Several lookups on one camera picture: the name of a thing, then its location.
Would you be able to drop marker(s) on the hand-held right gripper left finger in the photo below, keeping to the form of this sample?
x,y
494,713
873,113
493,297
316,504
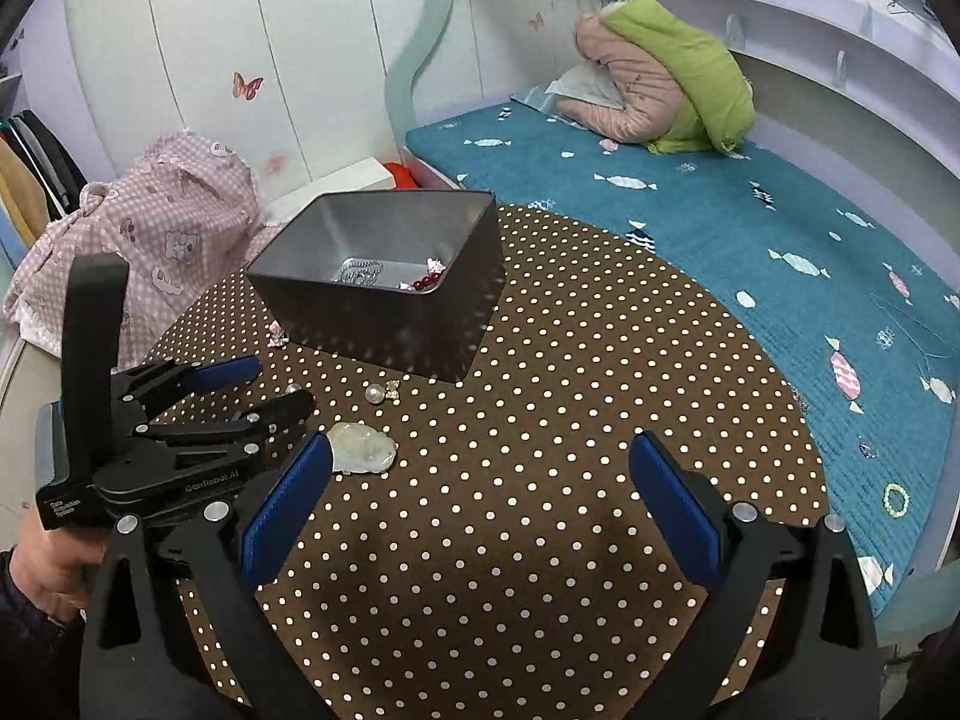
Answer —
x,y
289,510

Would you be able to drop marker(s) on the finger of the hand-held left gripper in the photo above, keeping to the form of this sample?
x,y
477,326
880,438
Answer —
x,y
225,375
277,414

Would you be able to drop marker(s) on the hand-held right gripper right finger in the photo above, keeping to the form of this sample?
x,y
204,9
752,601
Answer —
x,y
675,510

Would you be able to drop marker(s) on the small pink ornament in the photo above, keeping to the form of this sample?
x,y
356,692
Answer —
x,y
435,265
277,334

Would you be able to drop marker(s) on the translucent white shell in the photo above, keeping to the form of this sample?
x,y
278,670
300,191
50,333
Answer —
x,y
360,450

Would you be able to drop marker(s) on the person's left forearm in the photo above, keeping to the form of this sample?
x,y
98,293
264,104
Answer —
x,y
22,652

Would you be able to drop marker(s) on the round brown polka-dot table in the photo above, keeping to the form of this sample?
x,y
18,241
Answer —
x,y
525,502

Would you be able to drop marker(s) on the pink checked blanket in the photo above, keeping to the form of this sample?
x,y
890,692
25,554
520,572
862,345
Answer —
x,y
172,225

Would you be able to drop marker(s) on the white board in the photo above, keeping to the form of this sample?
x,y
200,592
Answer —
x,y
330,187

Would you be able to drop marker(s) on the light blue hanging garment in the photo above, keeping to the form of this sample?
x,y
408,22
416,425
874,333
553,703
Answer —
x,y
9,247

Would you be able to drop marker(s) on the yellow hanging garment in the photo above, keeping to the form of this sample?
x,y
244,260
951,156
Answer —
x,y
16,195

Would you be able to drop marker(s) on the red ottoman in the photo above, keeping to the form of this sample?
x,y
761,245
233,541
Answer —
x,y
401,176

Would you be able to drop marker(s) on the blue patterned mattress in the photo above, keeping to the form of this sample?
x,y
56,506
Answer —
x,y
712,240

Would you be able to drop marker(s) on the dark hanging garments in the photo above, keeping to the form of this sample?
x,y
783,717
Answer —
x,y
49,165

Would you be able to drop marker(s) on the pink butterfly sticker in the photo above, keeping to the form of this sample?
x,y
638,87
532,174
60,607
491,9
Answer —
x,y
247,85

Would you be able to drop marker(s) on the white wardrobe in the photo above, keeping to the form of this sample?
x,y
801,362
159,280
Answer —
x,y
187,30

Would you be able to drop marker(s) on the small pink object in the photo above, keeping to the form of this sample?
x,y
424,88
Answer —
x,y
608,144

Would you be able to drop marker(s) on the pink quilt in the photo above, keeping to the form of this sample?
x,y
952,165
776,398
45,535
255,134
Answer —
x,y
637,101

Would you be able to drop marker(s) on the white pillow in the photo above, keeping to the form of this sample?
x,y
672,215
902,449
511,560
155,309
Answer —
x,y
585,86

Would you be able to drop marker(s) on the green blanket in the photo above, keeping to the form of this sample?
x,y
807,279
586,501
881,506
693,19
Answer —
x,y
675,60

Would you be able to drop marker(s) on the white wall shelf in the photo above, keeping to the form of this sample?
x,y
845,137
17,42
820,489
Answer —
x,y
825,37

